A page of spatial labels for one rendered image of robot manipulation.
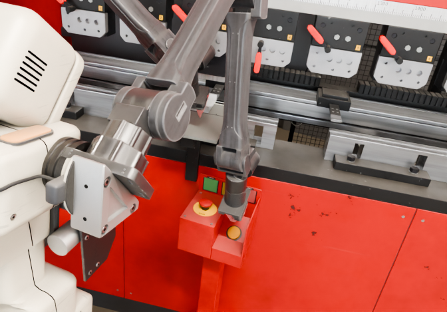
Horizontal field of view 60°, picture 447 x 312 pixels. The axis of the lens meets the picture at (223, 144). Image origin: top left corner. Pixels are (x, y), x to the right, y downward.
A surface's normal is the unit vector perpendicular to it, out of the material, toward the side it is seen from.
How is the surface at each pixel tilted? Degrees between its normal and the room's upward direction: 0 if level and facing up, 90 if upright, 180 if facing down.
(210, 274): 90
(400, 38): 90
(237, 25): 83
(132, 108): 38
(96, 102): 90
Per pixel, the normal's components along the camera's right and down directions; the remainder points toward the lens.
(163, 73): -0.27, -0.53
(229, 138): -0.45, 0.26
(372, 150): -0.19, 0.44
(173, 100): 0.89, 0.18
